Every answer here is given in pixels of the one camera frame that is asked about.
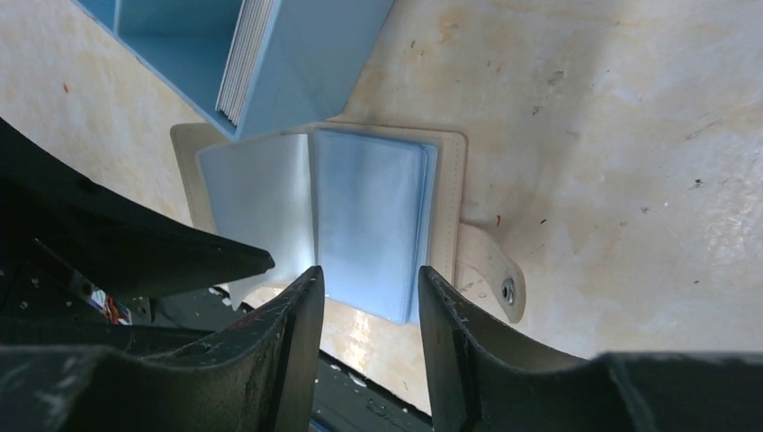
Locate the beige card holder wallet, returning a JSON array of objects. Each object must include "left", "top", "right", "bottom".
[{"left": 170, "top": 122, "right": 526, "bottom": 325}]

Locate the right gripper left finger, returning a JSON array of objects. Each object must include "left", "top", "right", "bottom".
[{"left": 1, "top": 266, "right": 324, "bottom": 431}]

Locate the black credit card stack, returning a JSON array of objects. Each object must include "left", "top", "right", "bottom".
[{"left": 215, "top": 0, "right": 274, "bottom": 126}]

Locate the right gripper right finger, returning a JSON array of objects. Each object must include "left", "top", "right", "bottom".
[{"left": 418, "top": 266, "right": 762, "bottom": 431}]

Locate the blue three-compartment box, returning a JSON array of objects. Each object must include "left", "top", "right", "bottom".
[{"left": 80, "top": 0, "right": 392, "bottom": 141}]

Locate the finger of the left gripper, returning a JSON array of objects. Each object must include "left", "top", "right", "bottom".
[{"left": 1, "top": 121, "right": 274, "bottom": 298}]

